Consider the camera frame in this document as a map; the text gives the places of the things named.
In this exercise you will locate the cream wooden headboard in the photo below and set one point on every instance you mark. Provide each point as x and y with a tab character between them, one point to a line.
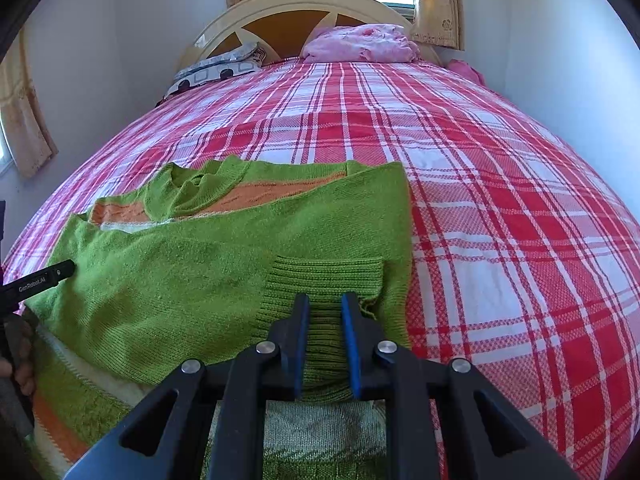
280	25

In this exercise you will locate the pink cloth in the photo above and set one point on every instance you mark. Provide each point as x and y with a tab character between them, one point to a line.
465	71

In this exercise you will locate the grey white patterned pillow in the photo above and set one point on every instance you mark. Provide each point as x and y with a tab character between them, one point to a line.
215	70

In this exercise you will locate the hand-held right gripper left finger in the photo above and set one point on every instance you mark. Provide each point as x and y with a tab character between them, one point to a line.
295	330

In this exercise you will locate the pink floral pillow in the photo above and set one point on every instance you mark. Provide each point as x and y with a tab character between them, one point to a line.
360	42

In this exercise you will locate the person's left hand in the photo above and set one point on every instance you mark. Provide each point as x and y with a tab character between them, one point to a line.
24	380

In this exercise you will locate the red white plaid blanket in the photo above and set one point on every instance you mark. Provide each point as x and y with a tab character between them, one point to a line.
500	240

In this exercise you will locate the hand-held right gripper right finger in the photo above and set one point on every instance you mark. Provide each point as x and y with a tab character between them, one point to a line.
352	350

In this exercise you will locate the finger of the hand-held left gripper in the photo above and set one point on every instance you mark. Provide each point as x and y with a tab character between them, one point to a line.
62	270

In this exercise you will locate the green orange knitted sweater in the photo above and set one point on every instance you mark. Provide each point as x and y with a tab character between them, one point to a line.
190	285

